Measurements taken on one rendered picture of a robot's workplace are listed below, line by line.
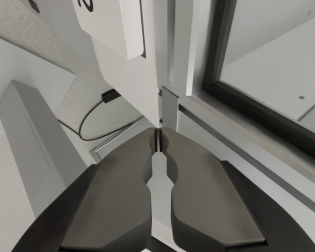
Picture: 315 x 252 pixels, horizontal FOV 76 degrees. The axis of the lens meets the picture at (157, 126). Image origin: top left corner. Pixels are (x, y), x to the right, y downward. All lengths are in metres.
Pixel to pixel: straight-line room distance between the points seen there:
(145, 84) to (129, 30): 0.06
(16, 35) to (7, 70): 0.16
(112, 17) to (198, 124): 0.12
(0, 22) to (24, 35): 0.09
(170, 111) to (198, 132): 0.04
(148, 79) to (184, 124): 0.06
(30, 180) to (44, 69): 0.59
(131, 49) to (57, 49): 1.01
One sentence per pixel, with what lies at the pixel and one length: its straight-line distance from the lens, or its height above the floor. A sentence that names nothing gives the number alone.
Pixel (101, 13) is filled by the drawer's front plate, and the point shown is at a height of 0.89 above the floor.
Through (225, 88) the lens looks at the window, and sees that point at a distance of 0.17.
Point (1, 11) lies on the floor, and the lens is 1.11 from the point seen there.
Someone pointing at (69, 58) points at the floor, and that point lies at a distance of 1.22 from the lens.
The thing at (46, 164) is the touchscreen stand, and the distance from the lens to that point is 0.71.
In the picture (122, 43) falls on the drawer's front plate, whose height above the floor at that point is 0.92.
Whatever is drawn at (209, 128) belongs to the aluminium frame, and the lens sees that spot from 0.18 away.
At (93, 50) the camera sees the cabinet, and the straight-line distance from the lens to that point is 0.34.
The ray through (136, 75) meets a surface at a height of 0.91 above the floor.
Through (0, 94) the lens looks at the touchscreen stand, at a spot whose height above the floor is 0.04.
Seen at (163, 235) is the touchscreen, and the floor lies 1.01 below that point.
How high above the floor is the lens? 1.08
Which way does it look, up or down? 34 degrees down
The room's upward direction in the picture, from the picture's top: 132 degrees clockwise
